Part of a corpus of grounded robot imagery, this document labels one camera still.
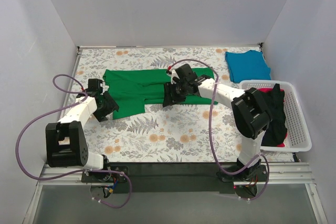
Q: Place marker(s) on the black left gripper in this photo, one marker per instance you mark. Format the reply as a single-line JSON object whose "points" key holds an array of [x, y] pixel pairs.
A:
{"points": [[107, 106]]}

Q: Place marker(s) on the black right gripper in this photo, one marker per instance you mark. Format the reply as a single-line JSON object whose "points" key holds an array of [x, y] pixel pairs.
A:
{"points": [[171, 94]]}

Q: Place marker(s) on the green t shirt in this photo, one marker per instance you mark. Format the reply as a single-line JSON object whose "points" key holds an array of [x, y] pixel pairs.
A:
{"points": [[134, 89]]}

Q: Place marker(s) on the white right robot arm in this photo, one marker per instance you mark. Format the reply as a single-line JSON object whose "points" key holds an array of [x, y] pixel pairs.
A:
{"points": [[250, 111]]}

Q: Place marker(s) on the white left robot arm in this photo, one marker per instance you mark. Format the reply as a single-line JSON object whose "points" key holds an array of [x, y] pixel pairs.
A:
{"points": [[66, 144]]}

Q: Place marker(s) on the floral table cloth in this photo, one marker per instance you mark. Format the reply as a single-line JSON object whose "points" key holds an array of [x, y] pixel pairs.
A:
{"points": [[179, 133]]}

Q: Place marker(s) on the folded blue t shirt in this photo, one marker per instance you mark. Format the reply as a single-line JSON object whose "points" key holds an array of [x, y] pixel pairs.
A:
{"points": [[248, 65]]}

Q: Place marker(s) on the red t shirt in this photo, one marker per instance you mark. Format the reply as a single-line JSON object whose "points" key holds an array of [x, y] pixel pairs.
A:
{"points": [[267, 90]]}

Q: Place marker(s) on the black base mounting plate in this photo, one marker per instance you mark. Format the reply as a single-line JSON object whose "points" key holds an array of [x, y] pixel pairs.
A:
{"points": [[185, 177]]}

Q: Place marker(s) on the black t shirt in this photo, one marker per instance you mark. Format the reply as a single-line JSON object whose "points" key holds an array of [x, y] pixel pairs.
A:
{"points": [[275, 113]]}

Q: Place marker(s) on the white plastic laundry basket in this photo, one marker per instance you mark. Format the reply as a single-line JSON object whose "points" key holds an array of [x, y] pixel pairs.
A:
{"points": [[298, 137]]}

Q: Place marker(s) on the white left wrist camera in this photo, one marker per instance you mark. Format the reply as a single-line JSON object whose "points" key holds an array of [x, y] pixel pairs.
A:
{"points": [[105, 86]]}

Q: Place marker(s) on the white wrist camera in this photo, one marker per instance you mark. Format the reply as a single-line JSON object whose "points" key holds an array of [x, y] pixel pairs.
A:
{"points": [[174, 76], [105, 86]]}

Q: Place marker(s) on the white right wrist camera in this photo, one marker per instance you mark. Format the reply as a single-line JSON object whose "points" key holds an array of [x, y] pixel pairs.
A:
{"points": [[174, 76]]}

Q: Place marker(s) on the aluminium frame rail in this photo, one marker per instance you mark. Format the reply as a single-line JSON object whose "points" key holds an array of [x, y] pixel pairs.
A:
{"points": [[280, 173]]}

